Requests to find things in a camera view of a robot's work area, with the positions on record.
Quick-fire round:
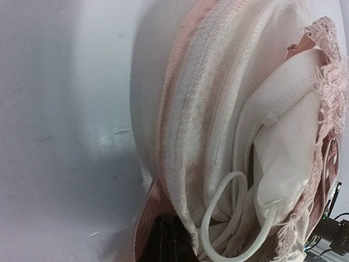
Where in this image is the white bra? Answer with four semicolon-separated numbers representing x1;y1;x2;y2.
199;48;328;261

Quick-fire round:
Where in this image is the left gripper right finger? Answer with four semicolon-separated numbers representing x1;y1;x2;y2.
172;216;199;262

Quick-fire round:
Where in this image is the floral mesh laundry bag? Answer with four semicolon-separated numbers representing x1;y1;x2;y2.
130;0;273;257

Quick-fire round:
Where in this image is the pink bra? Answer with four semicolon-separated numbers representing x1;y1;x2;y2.
273;16;347;261

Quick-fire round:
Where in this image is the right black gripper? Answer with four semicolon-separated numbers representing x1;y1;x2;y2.
304;182;348;254

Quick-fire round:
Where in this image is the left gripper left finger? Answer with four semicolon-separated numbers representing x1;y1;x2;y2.
141;216;175;262

